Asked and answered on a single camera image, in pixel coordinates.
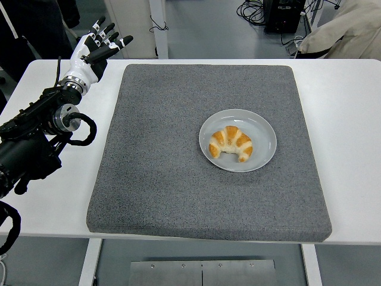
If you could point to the beige cloth cover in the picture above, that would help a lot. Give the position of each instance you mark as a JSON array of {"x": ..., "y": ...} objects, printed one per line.
[{"x": 351, "y": 32}]

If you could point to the grey power strip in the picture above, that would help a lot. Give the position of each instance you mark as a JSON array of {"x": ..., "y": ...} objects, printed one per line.
[{"x": 293, "y": 50}]

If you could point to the white chair base with caster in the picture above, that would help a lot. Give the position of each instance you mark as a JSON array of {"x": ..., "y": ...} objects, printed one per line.
[{"x": 73, "y": 33}]

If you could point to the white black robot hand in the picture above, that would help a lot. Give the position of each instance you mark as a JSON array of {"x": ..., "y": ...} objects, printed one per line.
[{"x": 81, "y": 70}]

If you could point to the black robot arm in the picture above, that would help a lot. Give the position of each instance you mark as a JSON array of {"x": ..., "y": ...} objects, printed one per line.
[{"x": 23, "y": 152}]

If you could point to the black computer case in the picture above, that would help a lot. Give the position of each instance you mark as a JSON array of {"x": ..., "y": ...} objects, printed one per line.
[{"x": 282, "y": 18}]

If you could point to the person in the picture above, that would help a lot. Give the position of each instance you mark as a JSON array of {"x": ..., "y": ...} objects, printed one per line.
[{"x": 35, "y": 24}]

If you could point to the white square column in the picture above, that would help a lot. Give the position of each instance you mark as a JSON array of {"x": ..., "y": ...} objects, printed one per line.
[{"x": 162, "y": 44}]

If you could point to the white desk leg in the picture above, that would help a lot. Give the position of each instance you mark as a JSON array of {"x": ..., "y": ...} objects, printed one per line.
[{"x": 316, "y": 15}]

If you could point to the golden brown croissant bread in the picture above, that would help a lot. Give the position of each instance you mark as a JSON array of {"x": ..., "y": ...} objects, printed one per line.
[{"x": 232, "y": 140}]

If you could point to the grey round plate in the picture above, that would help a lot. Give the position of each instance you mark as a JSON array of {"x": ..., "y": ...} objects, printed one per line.
[{"x": 262, "y": 134}]

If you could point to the grey speckled foam mat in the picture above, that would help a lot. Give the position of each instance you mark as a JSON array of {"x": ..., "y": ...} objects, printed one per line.
[{"x": 178, "y": 196}]

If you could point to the white table leg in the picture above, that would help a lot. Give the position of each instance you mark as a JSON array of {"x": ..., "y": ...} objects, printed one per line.
[
  {"x": 89, "y": 262},
  {"x": 312, "y": 265}
]

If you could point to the white cabinet panel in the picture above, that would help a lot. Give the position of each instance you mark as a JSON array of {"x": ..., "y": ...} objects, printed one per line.
[{"x": 131, "y": 18}]

